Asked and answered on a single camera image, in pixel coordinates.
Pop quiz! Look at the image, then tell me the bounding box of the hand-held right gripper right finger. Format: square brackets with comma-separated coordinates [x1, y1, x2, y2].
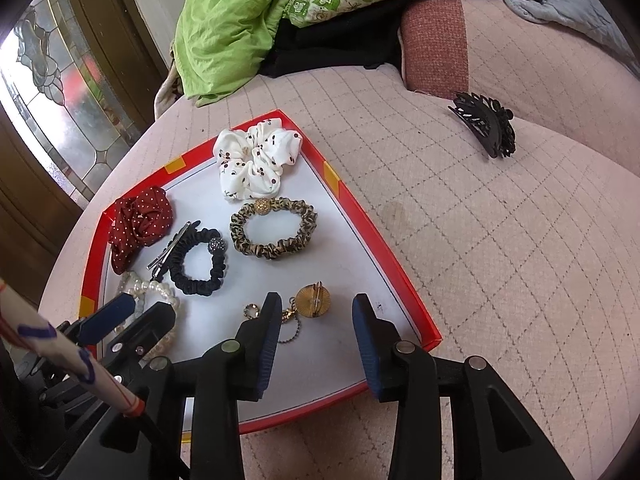
[351, 293, 576, 480]

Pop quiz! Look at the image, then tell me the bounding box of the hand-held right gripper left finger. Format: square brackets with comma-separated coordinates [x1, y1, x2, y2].
[65, 291, 283, 480]

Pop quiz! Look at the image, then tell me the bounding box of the black claw hair clip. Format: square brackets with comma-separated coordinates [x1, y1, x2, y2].
[446, 91, 516, 161]

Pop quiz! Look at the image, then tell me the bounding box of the leopard print scrunchie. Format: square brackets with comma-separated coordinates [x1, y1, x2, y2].
[230, 197, 319, 262]

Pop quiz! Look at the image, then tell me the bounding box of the white pearl bracelet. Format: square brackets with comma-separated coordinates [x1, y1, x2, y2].
[116, 270, 181, 311]

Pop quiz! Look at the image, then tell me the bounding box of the black leaf hair clip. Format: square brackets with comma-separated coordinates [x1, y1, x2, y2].
[146, 220, 202, 282]

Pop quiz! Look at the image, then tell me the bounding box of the gold pendant keychain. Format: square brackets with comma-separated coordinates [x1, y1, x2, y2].
[243, 282, 332, 346]

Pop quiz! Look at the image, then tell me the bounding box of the black cloth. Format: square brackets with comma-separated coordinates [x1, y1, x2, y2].
[260, 0, 406, 80]

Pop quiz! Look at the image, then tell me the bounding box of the beige cloth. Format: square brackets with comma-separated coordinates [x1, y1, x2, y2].
[152, 55, 201, 121]

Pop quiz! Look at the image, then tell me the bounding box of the wooden stained glass door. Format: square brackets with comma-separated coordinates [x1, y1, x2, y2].
[0, 0, 171, 306]

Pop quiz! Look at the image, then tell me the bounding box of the red cardboard box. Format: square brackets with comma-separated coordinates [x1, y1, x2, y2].
[80, 109, 443, 443]

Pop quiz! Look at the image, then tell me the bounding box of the grey pillow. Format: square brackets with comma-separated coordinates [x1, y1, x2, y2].
[502, 0, 636, 66]

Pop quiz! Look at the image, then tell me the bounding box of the braided gripper cable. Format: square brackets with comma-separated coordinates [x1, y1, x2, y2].
[0, 277, 191, 480]

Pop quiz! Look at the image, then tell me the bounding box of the black scrunchie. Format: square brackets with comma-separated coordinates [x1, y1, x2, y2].
[169, 228, 229, 296]

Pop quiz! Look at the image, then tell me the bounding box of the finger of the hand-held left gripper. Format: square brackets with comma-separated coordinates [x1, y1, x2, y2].
[75, 292, 138, 346]
[102, 302, 178, 362]

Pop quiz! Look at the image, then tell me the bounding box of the red polka dot scrunchie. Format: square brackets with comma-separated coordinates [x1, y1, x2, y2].
[107, 186, 174, 275]

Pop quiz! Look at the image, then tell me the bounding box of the white cherry print scrunchie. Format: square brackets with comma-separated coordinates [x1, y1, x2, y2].
[213, 117, 304, 202]

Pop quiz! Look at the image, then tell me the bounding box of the green quilt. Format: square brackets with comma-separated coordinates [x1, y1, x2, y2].
[172, 0, 571, 108]

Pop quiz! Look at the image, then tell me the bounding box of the pink bolster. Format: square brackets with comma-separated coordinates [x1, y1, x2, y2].
[400, 0, 640, 181]

